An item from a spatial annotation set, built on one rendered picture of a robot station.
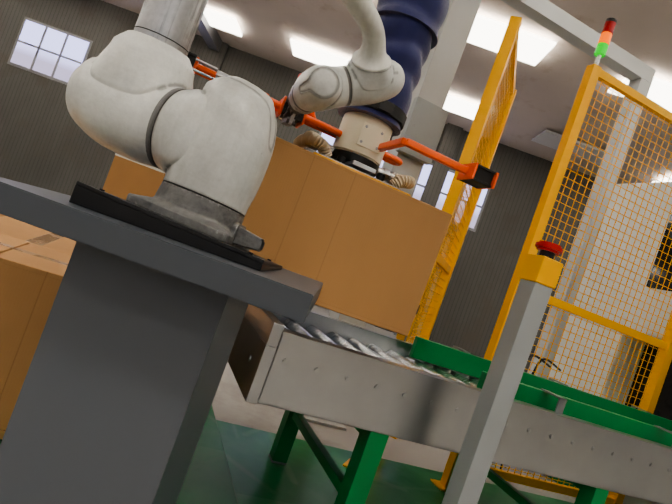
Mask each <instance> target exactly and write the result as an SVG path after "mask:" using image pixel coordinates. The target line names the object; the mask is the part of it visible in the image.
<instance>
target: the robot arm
mask: <svg viewBox="0 0 672 504"><path fill-rule="evenodd" d="M342 2H343V3H344V5H345V6H346V8H347V9H348V11H349V12H350V14H351V15H352V17H353V18H354V20H355V21H356V23H357V24H358V26H359V28H360V30H361V32H362V37H363V41H362V46H361V48H360V49H359V50H357V51H355V52H354V53H353V54H352V58H351V59H350V60H349V61H348V63H347V65H344V66H327V65H316V66H313V67H310V68H308V69H307V70H305V71H304V72H303V73H302V74H301V75H300V76H299V77H298V78H297V80H296V82H295V84H294V85H293V86H292V87H291V91H290V93H289V95H288V105H289V106H288V109H287V111H286V112H285V113H284V114H280V115H279V116H278V118H279V119H281V122H280V123H281V124H283V125H285V126H287V127H288V126H291V125H292V126H294V125H295V119H294V117H297V116H298V114H310V113H312V112H317V111H326V110H330V109H334V108H339V107H345V106H364V105H370V104H375V103H380V102H383V101H386V100H389V99H391V98H393V97H395V96H396V95H397V94H399V93H400V91H401V89H402V88H403V86H404V82H405V74H404V71H403V69H402V67H401V66H400V65H399V64H398V63H397V62H395V61H394V60H391V58H390V56H389V55H387V53H386V38H385V30H384V26H383V23H382V20H381V18H380V15H379V13H378V11H377V9H376V8H375V6H374V4H373V2H372V0H342ZM207 3H208V0H145V1H144V3H143V6H142V9H141V11H140V14H139V17H138V19H137V22H136V25H135V27H134V30H127V31H125V32H123V33H120V34H118V35H117V36H115V37H113V39H112V41H111V43H110V44H109V45H108V46H107V47H106V48H105V49H104V50H103V51H102V52H101V54H100V55H99V56H98V57H92V58H90V59H88V60H86V61H85V62H83V63H82V64H81V65H80V66H78V67H77V68H76V69H75V70H74V72H73V73H72V75H71V76H70V78H69V81H68V84H67V87H66V105H67V109H68V112H69V114H70V116H71V117H72V119H73V120H74V121H75V123H76V124H77V125H78V126H79V127H80V128H81V129H82V130H83V131H84V132H85V133H86V134H87V135H88V136H89V137H91V138H92V139H93V140H95V141H96V142H97V143H99V144H100V145H102V146H104V147H105V148H107V149H109V150H111V151H113V152H115V153H117V154H119V155H121V156H123V157H126V158H128V159H130V160H133V161H136V162H138V163H141V164H144V165H148V166H151V167H155V168H158V169H160V170H162V171H163V172H165V173H166V174H165V177H164V179H163V181H162V183H161V185H160V187H159V189H158V190H157V192H156V194H155V196H153V197H148V196H142V195H137V194H132V193H129V194H128V196H127V198H126V200H125V201H128V202H130V203H132V204H135V205H137V206H139V207H142V208H144V209H146V210H149V211H151V212H153V213H156V214H158V215H160V216H163V217H165V218H167V219H170V220H172V221H174V222H177V223H179V224H181V225H184V226H186V227H189V228H191V229H193V230H196V231H198V232H200V233H203V234H205V235H207V236H210V237H212V238H214V239H217V240H219V241H221V242H224V243H227V244H229V245H232V246H234V247H237V248H240V249H242V250H245V251H247V252H248V251H250V249H251V250H255V251H258V252H260V251H261V250H262V249H263V247H264V244H265V242H264V240H263V239H262V238H260V237H258V236H257V235H255V234H253V233H251V232H250V231H248V230H246V227H245V226H243V225H242V223H243V220H244V217H245V215H246V213H247V211H248V209H249V207H250V205H251V203H252V201H253V200H254V198H255V196H256V194H257V192H258V190H259V188H260V185H261V183H262V181H263V179H264V176H265V174H266V171H267V168H268V166H269V163H270V160H271V157H272V154H273V150H274V146H275V140H276V133H277V119H276V115H275V107H274V103H273V101H272V99H271V98H270V97H269V96H268V95H267V94H266V93H265V92H264V91H262V90H261V89H260V88H258V87H257V86H255V85H254V84H252V83H250V82H248V81H246V80H244V79H242V78H239V77H236V76H229V77H219V78H215V79H213V80H210V81H208V82H207V83H206V84H205V86H204V88H203V90H200V89H193V80H194V76H195V75H194V71H193V68H192V65H191V62H190V60H189V58H188V57H187V55H188V53H189V50H190V48H191V45H192V42H193V40H194V37H195V34H196V32H197V29H198V26H199V24H200V21H201V18H202V16H203V13H204V10H205V8H206V5H207Z"/></svg>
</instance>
